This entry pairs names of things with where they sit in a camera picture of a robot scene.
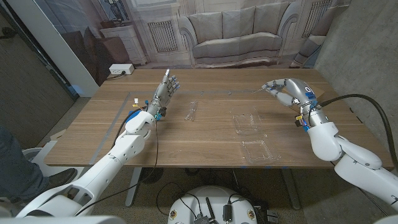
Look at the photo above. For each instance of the black power adapter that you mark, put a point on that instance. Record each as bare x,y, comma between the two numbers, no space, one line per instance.
227,213

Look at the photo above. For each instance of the person in blue jeans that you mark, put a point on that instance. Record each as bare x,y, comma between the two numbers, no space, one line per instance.
15,168

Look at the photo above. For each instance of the grey table leg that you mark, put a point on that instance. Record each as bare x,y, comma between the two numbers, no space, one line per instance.
291,189
133,186

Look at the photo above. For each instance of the printed living room backdrop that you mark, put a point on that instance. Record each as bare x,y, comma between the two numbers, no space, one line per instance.
236,31

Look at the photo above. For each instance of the white floor stand base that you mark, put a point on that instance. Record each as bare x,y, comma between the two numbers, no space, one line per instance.
40,158

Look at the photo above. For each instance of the clear plastic clamshell container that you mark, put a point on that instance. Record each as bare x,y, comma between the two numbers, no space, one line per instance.
255,149

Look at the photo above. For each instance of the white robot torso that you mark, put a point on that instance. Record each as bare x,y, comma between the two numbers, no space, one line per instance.
211,199

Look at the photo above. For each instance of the white power strip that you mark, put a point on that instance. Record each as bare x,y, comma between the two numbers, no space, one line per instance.
121,68

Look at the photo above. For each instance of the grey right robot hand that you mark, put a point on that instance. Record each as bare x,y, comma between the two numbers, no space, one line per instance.
298,93

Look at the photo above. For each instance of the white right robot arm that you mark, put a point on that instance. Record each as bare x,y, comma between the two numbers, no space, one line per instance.
351,155

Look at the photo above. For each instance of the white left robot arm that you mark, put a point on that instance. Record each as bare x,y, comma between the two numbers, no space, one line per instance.
105,165

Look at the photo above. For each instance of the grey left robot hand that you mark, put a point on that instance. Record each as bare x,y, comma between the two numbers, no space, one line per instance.
161,95

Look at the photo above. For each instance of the black round floor disc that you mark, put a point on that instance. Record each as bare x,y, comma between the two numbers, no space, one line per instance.
151,175

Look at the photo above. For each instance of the black antenna stick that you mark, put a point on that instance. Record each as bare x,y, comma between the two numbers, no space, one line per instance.
210,210

